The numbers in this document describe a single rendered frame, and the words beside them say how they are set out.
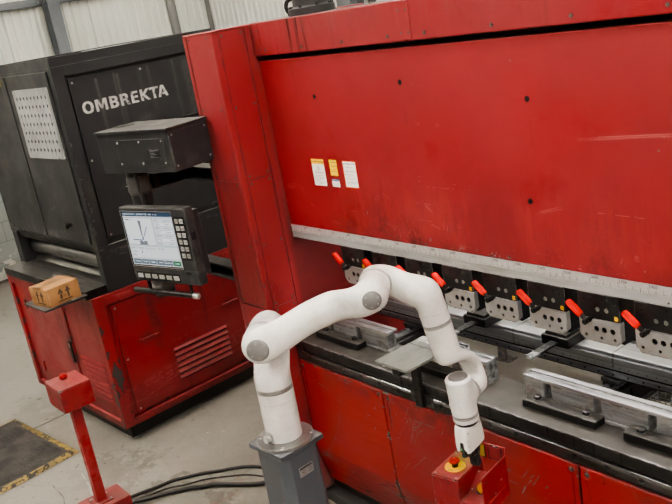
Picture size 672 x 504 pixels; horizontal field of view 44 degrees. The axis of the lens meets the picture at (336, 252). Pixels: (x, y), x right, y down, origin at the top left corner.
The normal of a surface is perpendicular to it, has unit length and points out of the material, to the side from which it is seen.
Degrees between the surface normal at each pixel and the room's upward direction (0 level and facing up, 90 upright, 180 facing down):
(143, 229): 90
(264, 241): 90
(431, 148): 90
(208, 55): 90
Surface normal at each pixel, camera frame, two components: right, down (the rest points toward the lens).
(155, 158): -0.59, 0.33
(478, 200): -0.77, 0.31
